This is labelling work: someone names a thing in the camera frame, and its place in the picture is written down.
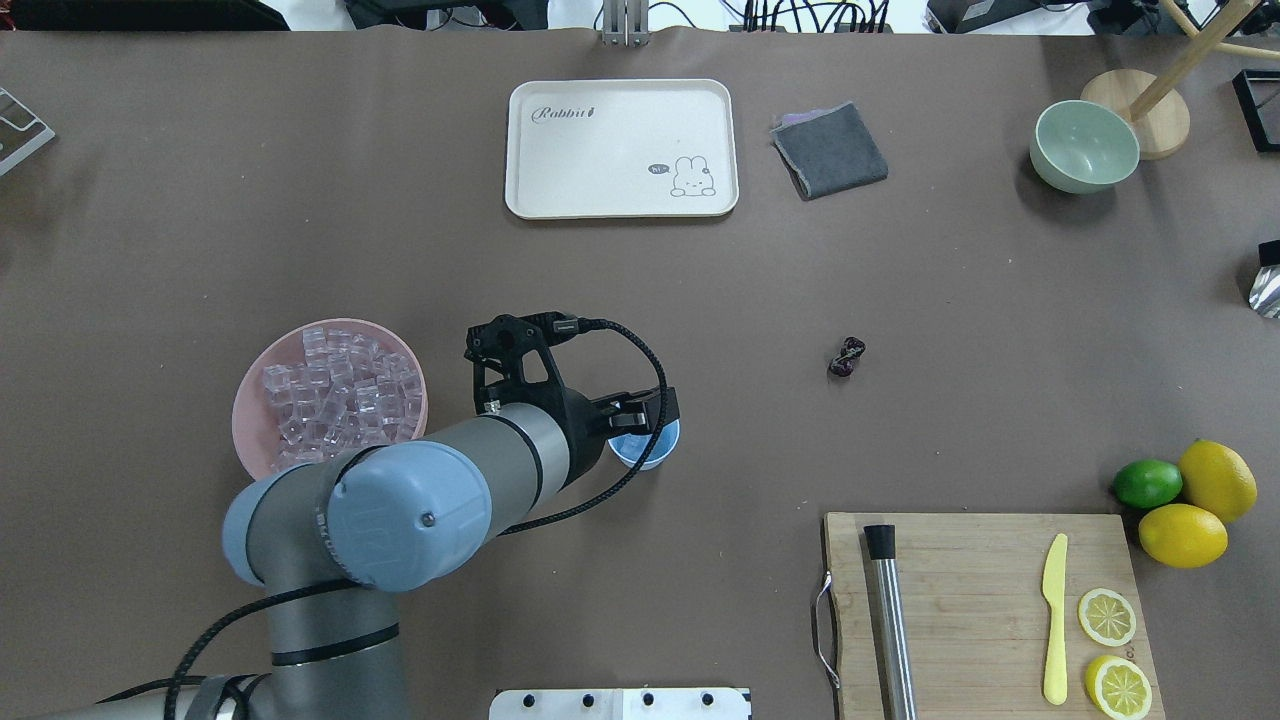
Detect aluminium frame post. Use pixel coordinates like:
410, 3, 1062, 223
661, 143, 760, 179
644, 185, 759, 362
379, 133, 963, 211
600, 0, 650, 47

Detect yellow plastic knife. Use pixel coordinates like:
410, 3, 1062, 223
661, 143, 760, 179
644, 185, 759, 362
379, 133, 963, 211
1041, 533, 1069, 706

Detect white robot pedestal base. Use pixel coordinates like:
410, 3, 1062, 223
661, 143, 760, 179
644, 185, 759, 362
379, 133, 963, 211
488, 687, 753, 719

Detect left black camera cable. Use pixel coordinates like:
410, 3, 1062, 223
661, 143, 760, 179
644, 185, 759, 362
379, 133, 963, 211
95, 316, 671, 720

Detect white cup rack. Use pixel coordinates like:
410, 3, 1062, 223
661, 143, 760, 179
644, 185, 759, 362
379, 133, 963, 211
0, 88, 58, 176

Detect steel ice scoop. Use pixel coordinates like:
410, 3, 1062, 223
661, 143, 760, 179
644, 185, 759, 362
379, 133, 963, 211
1247, 264, 1280, 319

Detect grey folded cloth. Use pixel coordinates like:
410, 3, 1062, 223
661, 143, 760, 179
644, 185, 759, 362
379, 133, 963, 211
771, 101, 890, 200

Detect mint green bowl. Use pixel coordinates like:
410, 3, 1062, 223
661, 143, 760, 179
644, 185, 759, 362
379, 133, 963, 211
1029, 100, 1140, 195

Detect yellow lemon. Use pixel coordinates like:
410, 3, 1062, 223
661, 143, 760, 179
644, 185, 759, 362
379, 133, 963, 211
1178, 439, 1258, 524
1138, 503, 1229, 569

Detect green lime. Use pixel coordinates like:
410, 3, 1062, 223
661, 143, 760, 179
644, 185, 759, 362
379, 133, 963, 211
1111, 457, 1184, 510

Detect clear ice cubes pile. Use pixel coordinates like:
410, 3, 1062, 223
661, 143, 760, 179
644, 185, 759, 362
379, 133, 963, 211
264, 328, 428, 475

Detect wooden cup tree stand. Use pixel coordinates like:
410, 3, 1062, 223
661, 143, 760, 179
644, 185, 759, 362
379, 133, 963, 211
1080, 1, 1277, 160

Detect lemon half slice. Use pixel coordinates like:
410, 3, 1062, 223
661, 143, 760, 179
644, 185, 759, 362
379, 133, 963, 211
1084, 655, 1155, 719
1076, 587, 1138, 648

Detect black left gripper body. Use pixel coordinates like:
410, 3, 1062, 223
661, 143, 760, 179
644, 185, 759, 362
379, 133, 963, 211
545, 387, 680, 471

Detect steel muddler black tip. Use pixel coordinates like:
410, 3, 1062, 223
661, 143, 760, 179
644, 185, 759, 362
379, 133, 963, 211
863, 524, 919, 719

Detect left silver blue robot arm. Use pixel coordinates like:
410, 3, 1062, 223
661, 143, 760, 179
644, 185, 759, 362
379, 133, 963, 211
69, 382, 678, 719

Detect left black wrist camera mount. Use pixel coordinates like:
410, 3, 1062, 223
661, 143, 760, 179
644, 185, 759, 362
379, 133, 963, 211
463, 311, 590, 420

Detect light blue cup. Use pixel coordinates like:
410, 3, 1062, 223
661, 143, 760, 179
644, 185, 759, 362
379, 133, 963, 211
605, 418, 681, 471

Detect wooden cutting board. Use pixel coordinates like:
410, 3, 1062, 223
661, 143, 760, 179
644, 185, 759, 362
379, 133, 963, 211
823, 512, 1142, 719

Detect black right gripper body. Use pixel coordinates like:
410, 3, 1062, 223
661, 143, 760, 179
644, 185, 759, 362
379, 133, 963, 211
1257, 240, 1280, 266

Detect pink bowl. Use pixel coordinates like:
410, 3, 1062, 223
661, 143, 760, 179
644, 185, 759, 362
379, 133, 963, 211
230, 316, 425, 479

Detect dark cherries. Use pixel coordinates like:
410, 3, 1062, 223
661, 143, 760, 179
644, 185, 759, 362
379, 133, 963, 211
827, 336, 867, 378

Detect cream rabbit tray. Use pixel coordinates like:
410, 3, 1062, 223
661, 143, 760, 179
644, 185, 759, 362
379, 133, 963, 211
504, 78, 739, 222

